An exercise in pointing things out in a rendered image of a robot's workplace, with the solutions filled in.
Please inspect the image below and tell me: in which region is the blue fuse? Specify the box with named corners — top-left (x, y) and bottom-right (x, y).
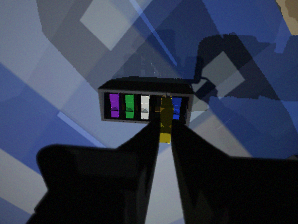
top-left (172, 96), bottom-right (182, 120)

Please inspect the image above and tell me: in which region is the dark grey fuse block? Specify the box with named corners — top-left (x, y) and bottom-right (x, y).
top-left (97, 80), bottom-right (195, 127)

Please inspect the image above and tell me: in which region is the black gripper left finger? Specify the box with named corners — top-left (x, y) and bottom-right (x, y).
top-left (36, 118), bottom-right (161, 224)

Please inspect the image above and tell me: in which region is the white fuse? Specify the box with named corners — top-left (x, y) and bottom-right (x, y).
top-left (141, 94), bottom-right (150, 120)

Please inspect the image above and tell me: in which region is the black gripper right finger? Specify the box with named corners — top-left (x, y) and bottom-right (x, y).
top-left (171, 119), bottom-right (298, 224)

